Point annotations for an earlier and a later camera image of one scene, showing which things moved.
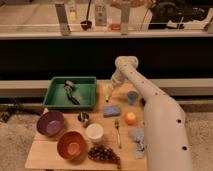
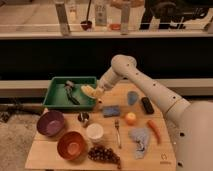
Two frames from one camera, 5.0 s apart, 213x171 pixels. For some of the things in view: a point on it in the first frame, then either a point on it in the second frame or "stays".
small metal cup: x=83 y=116 stays
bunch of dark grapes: x=104 y=154 stays
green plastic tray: x=84 y=90 stays
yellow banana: x=106 y=91 to x=89 y=91
